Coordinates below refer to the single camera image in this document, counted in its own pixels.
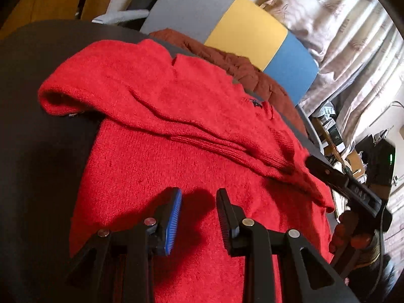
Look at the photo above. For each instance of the red knit sweater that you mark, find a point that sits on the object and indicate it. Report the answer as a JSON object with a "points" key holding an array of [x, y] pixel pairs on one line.
{"points": [[142, 164]]}

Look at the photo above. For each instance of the dark wooden desk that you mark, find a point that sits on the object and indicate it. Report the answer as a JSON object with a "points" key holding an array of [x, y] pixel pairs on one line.
{"points": [[353, 157]]}

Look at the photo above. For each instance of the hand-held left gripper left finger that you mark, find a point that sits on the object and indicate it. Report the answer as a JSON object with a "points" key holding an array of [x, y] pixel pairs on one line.
{"points": [[173, 221]]}

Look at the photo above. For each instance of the yellow wooden cabinet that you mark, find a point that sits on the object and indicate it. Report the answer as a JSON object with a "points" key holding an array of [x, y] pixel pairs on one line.
{"points": [[47, 0]]}

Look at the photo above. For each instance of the rust brown quilted jacket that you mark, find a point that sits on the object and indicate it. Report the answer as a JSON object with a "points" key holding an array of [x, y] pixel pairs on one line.
{"points": [[252, 72]]}

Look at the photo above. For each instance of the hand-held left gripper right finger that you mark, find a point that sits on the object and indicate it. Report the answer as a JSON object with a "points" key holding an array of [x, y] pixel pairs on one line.
{"points": [[225, 221]]}

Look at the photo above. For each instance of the printed beige curtain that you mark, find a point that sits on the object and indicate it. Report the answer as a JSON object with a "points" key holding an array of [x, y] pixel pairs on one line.
{"points": [[347, 38]]}

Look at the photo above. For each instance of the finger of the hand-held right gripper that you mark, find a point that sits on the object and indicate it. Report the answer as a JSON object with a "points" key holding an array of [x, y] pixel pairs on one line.
{"points": [[325, 172]]}

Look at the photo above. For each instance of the person's right hand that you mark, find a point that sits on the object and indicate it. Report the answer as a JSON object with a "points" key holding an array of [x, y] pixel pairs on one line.
{"points": [[344, 227]]}

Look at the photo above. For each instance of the grey yellow blue chair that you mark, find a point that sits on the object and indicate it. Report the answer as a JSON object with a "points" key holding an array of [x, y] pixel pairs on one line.
{"points": [[246, 28]]}

